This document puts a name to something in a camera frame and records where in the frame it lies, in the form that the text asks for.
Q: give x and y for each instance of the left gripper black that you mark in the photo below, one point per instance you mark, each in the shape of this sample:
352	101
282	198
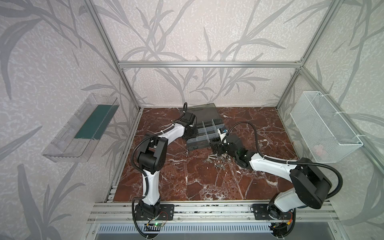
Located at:
193	131

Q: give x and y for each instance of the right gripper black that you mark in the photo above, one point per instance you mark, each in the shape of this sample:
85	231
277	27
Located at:
222	148

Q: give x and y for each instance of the grey compartment organizer box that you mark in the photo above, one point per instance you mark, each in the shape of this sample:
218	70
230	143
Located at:
208	121

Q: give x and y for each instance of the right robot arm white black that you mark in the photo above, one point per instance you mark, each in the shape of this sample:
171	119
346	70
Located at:
313	183

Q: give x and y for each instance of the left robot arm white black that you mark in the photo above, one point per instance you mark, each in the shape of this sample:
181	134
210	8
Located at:
149	157

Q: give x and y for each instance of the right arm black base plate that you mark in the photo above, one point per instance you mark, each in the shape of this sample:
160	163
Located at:
261	211

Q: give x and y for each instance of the aluminium frame back crossbar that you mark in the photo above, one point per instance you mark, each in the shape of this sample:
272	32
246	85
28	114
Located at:
206	64

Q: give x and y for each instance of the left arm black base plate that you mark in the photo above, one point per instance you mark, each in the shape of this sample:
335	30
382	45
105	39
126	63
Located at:
162	212

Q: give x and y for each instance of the white wire mesh basket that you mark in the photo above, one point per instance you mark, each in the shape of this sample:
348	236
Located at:
325	131

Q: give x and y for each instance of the clear plastic wall bin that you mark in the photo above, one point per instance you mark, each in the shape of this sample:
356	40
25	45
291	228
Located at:
77	140

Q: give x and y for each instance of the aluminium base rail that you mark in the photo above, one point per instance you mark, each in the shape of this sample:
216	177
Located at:
210	212

